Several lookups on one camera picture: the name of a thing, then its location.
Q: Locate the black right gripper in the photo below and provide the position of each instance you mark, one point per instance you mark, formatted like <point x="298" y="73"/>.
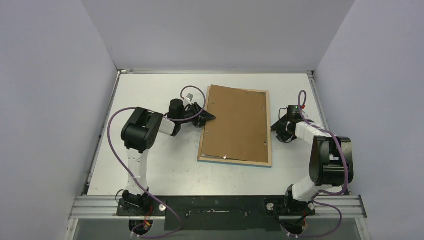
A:
<point x="283" y="126"/>

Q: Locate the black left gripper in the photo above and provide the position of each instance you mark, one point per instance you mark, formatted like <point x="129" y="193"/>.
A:
<point x="202" y="118"/>

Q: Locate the brown cardboard backing board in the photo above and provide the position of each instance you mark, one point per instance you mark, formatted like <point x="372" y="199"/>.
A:
<point x="236" y="124"/>

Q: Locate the wooden picture frame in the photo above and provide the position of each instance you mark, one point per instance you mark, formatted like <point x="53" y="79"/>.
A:
<point x="268" y="132"/>

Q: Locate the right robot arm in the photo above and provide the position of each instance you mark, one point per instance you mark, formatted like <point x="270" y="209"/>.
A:
<point x="331" y="159"/>

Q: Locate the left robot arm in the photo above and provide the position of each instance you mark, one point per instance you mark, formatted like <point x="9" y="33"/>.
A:
<point x="139" y="135"/>

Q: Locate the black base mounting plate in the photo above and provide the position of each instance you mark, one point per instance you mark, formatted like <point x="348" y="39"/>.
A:
<point x="220" y="213"/>

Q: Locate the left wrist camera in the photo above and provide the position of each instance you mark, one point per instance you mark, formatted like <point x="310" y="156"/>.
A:
<point x="189" y="98"/>

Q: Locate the aluminium front rail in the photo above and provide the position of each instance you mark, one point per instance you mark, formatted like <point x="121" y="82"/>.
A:
<point x="106" y="207"/>

